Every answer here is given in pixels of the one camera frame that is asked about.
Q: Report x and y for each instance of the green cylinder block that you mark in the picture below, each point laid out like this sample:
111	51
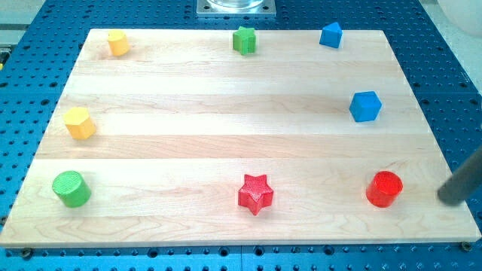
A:
71	188

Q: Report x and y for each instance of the blue cube block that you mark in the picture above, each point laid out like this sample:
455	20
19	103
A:
365	106

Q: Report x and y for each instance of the wooden board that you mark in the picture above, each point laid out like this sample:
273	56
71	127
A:
182	117

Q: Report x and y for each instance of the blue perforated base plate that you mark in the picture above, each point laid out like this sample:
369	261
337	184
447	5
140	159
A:
446	85

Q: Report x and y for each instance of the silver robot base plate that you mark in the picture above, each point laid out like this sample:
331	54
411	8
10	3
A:
214	8

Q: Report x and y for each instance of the yellow cylinder block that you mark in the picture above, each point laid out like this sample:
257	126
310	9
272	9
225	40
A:
118	43

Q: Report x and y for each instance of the red star block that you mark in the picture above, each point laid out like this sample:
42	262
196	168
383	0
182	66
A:
255	194

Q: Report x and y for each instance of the grey pusher rod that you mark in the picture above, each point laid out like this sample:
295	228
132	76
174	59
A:
463	182

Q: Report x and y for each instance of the red cylinder block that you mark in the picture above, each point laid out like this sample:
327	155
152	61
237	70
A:
384	189

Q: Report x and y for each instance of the yellow hexagon block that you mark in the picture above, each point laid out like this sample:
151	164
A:
79	123

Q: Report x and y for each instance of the green star block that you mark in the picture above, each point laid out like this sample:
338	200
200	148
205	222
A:
244	40

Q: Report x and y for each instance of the blue triangular block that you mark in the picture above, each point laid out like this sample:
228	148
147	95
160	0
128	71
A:
331	35

